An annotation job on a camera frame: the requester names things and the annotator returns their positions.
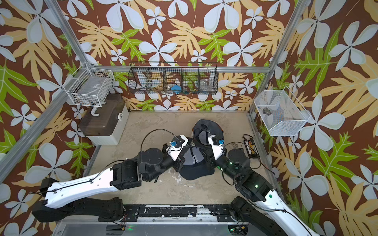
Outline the dark grey baseball cap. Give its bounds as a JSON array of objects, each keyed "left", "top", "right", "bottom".
[{"left": 192, "top": 119, "right": 224, "bottom": 146}]

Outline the black baseball cap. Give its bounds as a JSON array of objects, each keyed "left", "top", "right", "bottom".
[{"left": 179, "top": 138, "right": 215, "bottom": 181}]

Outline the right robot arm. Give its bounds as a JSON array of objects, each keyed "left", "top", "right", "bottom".
[{"left": 207, "top": 134, "right": 317, "bottom": 236}]

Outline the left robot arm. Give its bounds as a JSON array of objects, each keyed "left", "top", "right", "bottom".
[{"left": 32, "top": 135, "right": 189, "bottom": 223}]

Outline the black parallel charging board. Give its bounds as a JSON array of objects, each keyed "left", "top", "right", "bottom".
[{"left": 242, "top": 134, "right": 260, "bottom": 159}]

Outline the white box with brown lid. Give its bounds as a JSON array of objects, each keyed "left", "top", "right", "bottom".
[{"left": 78, "top": 93, "right": 129, "bottom": 145}]

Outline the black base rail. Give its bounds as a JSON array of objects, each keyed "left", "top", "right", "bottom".
[{"left": 122, "top": 204, "right": 234, "bottom": 222}]

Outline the black wire wall basket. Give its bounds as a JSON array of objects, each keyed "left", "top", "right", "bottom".
[{"left": 127, "top": 62, "right": 219, "bottom": 94}]

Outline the white wire wall basket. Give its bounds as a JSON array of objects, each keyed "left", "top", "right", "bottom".
[{"left": 64, "top": 63, "right": 115, "bottom": 107}]

